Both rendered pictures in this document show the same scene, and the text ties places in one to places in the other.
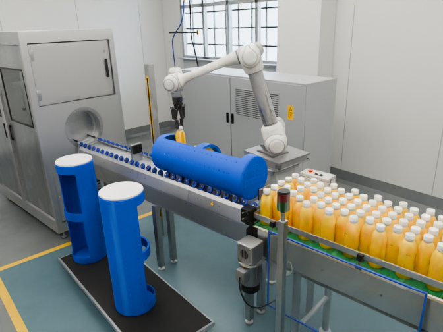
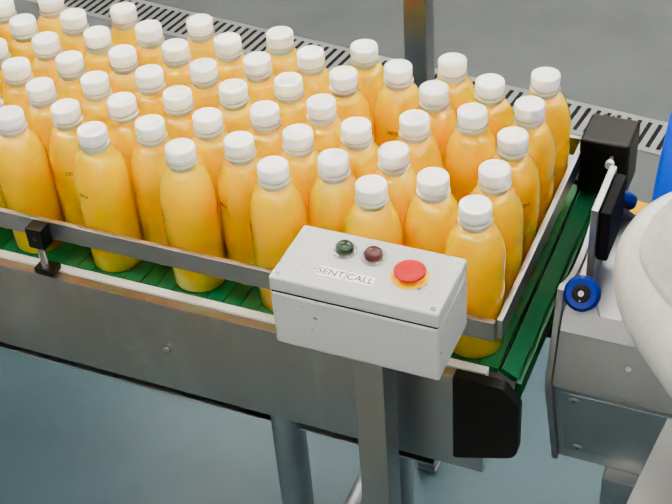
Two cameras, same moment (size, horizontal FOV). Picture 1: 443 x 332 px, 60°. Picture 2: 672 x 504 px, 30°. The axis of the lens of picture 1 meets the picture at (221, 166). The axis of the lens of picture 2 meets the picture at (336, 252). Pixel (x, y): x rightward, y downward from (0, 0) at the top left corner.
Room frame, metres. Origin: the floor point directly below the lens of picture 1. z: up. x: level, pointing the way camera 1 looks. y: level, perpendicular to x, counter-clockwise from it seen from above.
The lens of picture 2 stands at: (3.27, -0.96, 1.99)
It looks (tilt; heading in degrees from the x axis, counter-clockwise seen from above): 39 degrees down; 163
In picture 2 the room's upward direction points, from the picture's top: 5 degrees counter-clockwise
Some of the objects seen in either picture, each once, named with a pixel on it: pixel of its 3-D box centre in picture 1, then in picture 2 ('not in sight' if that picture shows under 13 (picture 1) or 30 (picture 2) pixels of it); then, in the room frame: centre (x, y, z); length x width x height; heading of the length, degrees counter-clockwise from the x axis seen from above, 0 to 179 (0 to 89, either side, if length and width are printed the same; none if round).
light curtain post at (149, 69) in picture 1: (157, 155); not in sight; (3.44, 0.60, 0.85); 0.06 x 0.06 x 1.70; 47
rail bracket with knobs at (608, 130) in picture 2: (249, 215); (606, 161); (2.01, -0.15, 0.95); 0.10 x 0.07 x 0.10; 137
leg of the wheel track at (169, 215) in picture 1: (171, 231); not in sight; (2.95, 0.46, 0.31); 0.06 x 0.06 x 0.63; 47
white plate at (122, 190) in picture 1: (120, 190); not in sight; (2.24, 0.64, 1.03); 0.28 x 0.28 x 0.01
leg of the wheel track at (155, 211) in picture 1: (158, 238); not in sight; (2.85, 0.55, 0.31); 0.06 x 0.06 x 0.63; 47
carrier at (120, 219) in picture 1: (128, 250); not in sight; (2.24, 0.64, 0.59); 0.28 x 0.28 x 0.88
